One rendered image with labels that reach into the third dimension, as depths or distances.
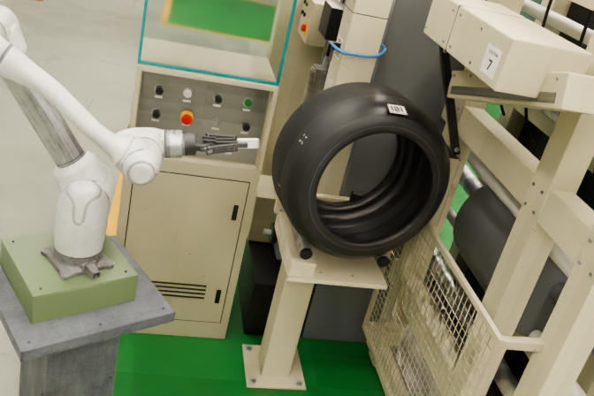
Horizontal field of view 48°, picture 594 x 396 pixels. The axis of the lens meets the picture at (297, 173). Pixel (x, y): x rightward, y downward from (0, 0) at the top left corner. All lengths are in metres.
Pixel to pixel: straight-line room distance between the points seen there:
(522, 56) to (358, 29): 0.69
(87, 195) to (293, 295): 1.07
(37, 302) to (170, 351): 1.09
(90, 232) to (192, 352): 1.14
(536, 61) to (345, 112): 0.57
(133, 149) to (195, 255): 1.10
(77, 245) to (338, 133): 0.89
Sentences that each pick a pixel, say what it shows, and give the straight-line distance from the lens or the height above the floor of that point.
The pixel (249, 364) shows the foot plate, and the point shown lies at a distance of 3.13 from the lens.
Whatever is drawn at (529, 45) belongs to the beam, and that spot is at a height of 1.77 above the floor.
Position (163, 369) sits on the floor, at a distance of 3.05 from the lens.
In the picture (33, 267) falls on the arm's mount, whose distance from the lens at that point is 2.28.
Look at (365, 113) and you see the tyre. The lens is 2.05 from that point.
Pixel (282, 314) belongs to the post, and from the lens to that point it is 2.88.
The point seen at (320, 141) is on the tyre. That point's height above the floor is 1.33.
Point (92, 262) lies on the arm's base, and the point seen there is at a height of 0.79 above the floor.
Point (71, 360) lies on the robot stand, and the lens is 2.41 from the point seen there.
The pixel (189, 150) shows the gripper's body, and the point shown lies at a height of 1.20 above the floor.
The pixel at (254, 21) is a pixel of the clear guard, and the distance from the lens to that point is 2.56.
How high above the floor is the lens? 2.07
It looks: 25 degrees down
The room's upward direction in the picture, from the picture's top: 14 degrees clockwise
